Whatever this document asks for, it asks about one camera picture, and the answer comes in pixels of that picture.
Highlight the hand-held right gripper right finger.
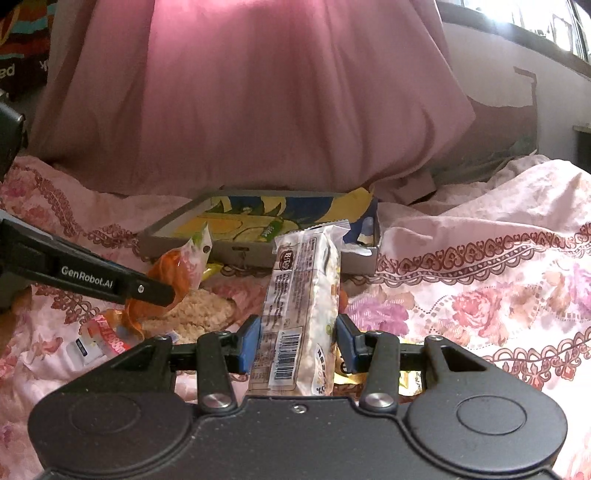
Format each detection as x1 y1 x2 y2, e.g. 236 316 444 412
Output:
335 314 492 413

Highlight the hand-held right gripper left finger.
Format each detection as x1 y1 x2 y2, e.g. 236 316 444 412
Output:
108 315 263 412

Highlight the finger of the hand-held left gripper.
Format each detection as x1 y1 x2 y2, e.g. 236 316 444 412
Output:
0 219 177 308

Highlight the red snack packet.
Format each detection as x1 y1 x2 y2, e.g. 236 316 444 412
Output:
67 309 134 370

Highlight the white clear snack bar packet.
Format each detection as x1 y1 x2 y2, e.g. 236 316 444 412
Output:
248 220 350 398

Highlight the foil snack pouch with hole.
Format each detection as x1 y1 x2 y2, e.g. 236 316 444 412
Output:
124 222 214 342

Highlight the grey shallow box yellow-blue print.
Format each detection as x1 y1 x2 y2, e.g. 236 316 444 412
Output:
137 187 382 273

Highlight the green sausage stick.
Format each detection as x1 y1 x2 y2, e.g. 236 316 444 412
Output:
259 217 283 243

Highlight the clear rice cracker packet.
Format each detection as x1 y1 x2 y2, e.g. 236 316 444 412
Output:
139 288 237 344

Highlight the pink floral bedsheet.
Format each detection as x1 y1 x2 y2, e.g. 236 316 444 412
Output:
0 154 591 480

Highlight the pink duvet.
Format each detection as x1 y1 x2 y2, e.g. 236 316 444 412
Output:
28 0 476 204

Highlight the grey-green pillow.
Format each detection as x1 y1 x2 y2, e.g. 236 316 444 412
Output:
429 88 541 190

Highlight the dark painted cabinet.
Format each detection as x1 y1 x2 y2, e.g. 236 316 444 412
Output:
573 124 591 171

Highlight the window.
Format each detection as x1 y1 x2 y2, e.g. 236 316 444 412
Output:
436 0 591 61

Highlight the wall poster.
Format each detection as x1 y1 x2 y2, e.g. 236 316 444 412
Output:
0 0 61 100

